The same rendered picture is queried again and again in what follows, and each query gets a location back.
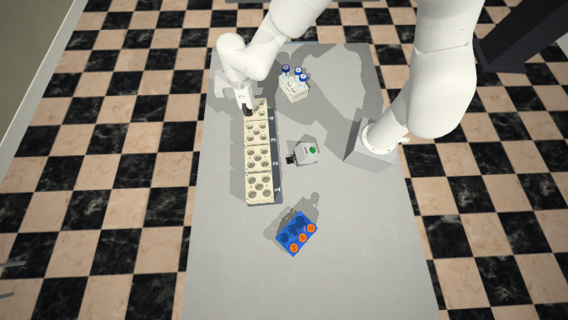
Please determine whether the white tube rack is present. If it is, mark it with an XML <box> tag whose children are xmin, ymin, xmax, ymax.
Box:
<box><xmin>279</xmin><ymin>69</ymin><xmax>309</xmax><ymax>103</ymax></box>

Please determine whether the cream bucket adapter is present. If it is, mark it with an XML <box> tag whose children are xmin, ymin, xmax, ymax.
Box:
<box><xmin>245</xmin><ymin>172</ymin><xmax>274</xmax><ymax>204</ymax></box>
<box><xmin>244</xmin><ymin>120</ymin><xmax>270</xmax><ymax>147</ymax></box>
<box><xmin>245</xmin><ymin>145</ymin><xmax>272</xmax><ymax>174</ymax></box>
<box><xmin>244</xmin><ymin>97</ymin><xmax>268</xmax><ymax>122</ymax></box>

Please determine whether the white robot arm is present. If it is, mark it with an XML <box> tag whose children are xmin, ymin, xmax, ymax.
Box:
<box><xmin>214</xmin><ymin>0</ymin><xmax>485</xmax><ymax>155</ymax></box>

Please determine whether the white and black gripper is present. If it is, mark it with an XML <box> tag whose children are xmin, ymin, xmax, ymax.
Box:
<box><xmin>233</xmin><ymin>81</ymin><xmax>253</xmax><ymax>117</ymax></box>

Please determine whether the blue tube rack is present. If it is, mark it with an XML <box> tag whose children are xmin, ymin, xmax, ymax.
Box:
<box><xmin>276</xmin><ymin>211</ymin><xmax>312</xmax><ymax>257</ymax></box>

